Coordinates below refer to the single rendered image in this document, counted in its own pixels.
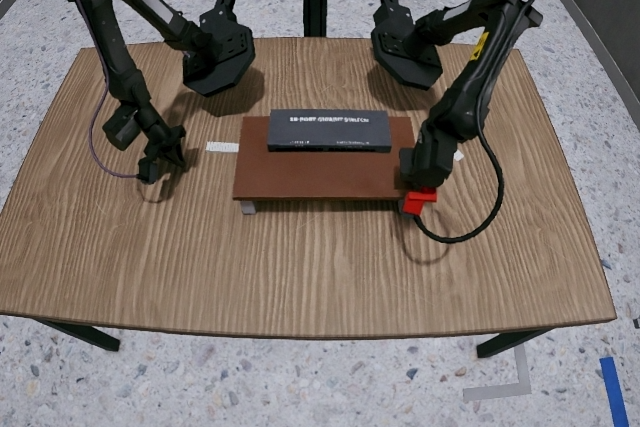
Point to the dark grey network switch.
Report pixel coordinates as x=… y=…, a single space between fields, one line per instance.
x=329 y=130

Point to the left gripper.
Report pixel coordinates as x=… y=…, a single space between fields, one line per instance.
x=414 y=200

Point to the brown wooden stand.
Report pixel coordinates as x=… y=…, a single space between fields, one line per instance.
x=262 y=175

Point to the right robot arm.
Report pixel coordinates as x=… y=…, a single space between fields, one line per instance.
x=126 y=81

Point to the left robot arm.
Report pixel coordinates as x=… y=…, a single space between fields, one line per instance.
x=453 y=117

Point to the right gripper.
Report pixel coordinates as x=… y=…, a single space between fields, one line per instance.
x=162 y=137

